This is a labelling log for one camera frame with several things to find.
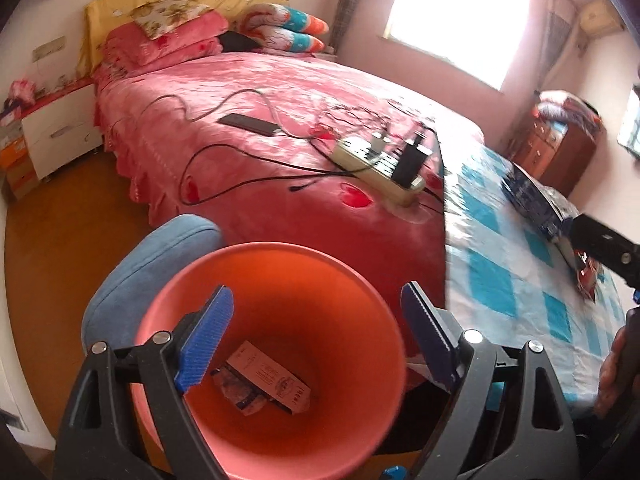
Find yellow red snack bag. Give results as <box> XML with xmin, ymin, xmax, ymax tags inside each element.
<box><xmin>574</xmin><ymin>250</ymin><xmax>600</xmax><ymax>301</ymax></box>

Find blue snack wrapper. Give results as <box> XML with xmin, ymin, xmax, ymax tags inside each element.
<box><xmin>501</xmin><ymin>164</ymin><xmax>579</xmax><ymax>243</ymax></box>

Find orange plastic trash bin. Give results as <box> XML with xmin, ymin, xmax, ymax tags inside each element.
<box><xmin>136</xmin><ymin>243</ymin><xmax>406</xmax><ymax>479</ymax></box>

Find person's hand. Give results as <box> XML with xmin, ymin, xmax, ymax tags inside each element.
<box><xmin>593</xmin><ymin>327</ymin><xmax>626</xmax><ymax>419</ymax></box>

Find brown wooden dresser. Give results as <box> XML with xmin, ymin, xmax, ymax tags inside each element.
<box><xmin>509</xmin><ymin>113</ymin><xmax>597</xmax><ymax>198</ymax></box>

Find blue checkered tablecloth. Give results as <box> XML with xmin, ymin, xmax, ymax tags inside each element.
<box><xmin>440</xmin><ymin>141</ymin><xmax>625</xmax><ymax>417</ymax></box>

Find folded bedding on dresser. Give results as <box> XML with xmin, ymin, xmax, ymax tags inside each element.
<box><xmin>536</xmin><ymin>90</ymin><xmax>603</xmax><ymax>136</ymax></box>

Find white paper box in bin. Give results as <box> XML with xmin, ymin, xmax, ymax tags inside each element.
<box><xmin>226</xmin><ymin>341</ymin><xmax>311</xmax><ymax>414</ymax></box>

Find black power adapter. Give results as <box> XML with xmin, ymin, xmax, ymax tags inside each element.
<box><xmin>390</xmin><ymin>132</ymin><xmax>433</xmax><ymax>188</ymax></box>

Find beige power strip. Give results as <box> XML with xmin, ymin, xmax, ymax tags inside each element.
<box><xmin>330</xmin><ymin>136</ymin><xmax>425</xmax><ymax>207</ymax></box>

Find white plug adapter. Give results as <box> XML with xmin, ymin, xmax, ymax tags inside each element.
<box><xmin>369</xmin><ymin>131</ymin><xmax>387</xmax><ymax>156</ymax></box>

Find window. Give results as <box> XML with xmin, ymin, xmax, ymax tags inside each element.
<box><xmin>385</xmin><ymin>0</ymin><xmax>530</xmax><ymax>91</ymax></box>

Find cardboard boxes by nightstand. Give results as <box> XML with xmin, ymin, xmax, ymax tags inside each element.
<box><xmin>1</xmin><ymin>119</ymin><xmax>40</xmax><ymax>200</ymax></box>

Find white nightstand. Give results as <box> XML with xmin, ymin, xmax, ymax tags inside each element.
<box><xmin>21</xmin><ymin>84</ymin><xmax>103</xmax><ymax>181</ymax></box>

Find red bed with blanket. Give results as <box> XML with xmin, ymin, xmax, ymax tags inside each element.
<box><xmin>96</xmin><ymin>53</ymin><xmax>484</xmax><ymax>307</ymax></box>

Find black smartphone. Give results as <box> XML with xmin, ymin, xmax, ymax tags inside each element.
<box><xmin>217</xmin><ymin>113</ymin><xmax>281</xmax><ymax>136</ymax></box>

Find rolled colourful quilt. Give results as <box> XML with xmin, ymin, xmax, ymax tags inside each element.
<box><xmin>236</xmin><ymin>3</ymin><xmax>329</xmax><ymax>53</ymax></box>

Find folded pink blanket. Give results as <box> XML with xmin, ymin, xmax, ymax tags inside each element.
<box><xmin>102</xmin><ymin>11</ymin><xmax>228</xmax><ymax>74</ymax></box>

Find floral pillow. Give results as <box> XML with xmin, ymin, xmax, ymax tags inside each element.
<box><xmin>129</xmin><ymin>0</ymin><xmax>213</xmax><ymax>40</ymax></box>

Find yellow headboard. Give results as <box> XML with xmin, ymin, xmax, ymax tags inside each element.
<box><xmin>76</xmin><ymin>0</ymin><xmax>290</xmax><ymax>77</ymax></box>

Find wall air conditioner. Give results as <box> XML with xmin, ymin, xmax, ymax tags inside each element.
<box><xmin>579</xmin><ymin>0</ymin><xmax>625</xmax><ymax>39</ymax></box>

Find black cable on bed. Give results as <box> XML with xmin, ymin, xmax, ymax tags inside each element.
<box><xmin>177</xmin><ymin>142</ymin><xmax>362</xmax><ymax>207</ymax></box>

